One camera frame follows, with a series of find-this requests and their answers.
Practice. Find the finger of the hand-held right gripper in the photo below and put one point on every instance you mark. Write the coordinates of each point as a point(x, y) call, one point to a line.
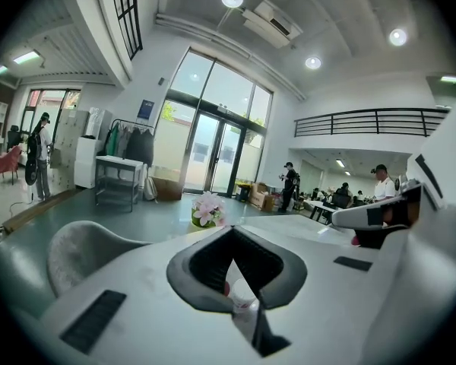
point(353, 215)
point(422, 280)

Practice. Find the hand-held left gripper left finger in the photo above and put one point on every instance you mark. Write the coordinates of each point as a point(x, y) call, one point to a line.
point(137, 299)

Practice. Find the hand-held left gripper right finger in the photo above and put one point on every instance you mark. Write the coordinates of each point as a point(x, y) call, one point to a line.
point(327, 299)

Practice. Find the clear cotton swab container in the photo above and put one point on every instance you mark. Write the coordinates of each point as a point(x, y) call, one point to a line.
point(243, 291)

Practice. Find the open cardboard box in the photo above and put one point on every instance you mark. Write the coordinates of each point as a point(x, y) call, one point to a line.
point(262, 198)

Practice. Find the white office desk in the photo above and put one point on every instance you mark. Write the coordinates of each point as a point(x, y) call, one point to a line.
point(323, 208)

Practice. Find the grey fabric chair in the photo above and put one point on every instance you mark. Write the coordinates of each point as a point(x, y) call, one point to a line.
point(83, 249)

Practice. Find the black balcony railing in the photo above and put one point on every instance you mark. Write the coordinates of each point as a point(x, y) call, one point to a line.
point(365, 122)

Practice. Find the brown cardboard box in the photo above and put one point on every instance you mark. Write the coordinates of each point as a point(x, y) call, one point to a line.
point(167, 189)

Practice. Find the pink flower pot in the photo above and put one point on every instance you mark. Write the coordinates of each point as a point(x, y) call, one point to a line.
point(208, 209)

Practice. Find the grey metal table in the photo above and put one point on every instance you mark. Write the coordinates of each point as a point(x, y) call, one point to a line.
point(118, 164)

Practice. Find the white cabinet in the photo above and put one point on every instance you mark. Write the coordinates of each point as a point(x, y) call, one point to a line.
point(86, 158)

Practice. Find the glass double door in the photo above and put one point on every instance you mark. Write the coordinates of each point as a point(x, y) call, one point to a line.
point(216, 154)

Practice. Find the clothes rack with garments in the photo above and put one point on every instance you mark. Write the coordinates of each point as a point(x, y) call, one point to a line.
point(137, 143)

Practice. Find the patterned locker cabinet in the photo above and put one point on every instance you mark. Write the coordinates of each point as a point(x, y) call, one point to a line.
point(66, 135)

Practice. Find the red chair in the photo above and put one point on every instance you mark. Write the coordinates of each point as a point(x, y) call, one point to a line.
point(7, 162)

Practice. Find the ceiling air conditioner unit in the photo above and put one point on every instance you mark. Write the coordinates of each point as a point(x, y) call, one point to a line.
point(271, 21)

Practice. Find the long ceiling tube light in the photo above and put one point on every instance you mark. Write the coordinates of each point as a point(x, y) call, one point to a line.
point(26, 56)

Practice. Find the black window grille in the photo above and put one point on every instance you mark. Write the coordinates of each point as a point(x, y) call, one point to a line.
point(127, 13)

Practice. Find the blue wall poster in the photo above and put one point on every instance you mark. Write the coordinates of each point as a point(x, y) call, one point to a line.
point(146, 109)

